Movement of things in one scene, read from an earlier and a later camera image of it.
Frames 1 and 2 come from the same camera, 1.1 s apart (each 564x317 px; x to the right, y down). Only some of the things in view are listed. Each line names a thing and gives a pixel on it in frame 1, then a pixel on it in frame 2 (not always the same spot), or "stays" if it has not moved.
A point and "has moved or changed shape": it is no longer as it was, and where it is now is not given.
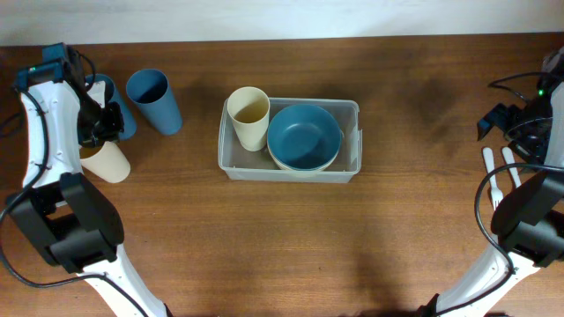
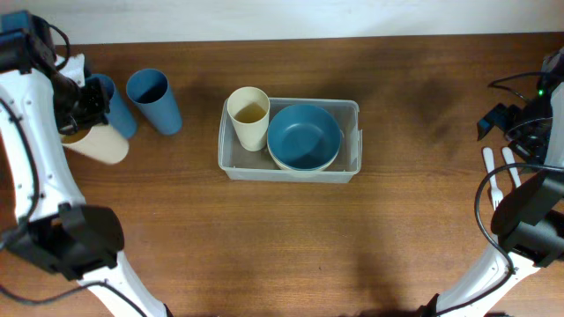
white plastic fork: [496, 194] stays
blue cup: [113, 95] stays
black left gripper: [114, 133] -> [72, 125]
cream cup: [109, 163] has moved or changed shape
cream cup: [248, 109] stays
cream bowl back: [305, 170] stays
